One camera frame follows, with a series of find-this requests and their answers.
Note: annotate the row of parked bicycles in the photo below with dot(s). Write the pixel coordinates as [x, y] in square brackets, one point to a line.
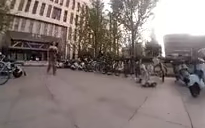
[96, 65]

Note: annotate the row of trees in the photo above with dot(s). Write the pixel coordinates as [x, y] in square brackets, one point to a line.
[106, 30]

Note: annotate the person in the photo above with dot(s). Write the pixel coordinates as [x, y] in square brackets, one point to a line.
[52, 58]
[144, 74]

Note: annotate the large beige office building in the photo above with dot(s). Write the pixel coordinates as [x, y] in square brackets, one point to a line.
[40, 26]

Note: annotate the grey building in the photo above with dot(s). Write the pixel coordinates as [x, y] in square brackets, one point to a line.
[185, 45]

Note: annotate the white motor scooter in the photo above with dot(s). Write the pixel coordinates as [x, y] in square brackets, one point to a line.
[195, 78]

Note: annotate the parked bicycle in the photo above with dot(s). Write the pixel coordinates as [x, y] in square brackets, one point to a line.
[1, 70]

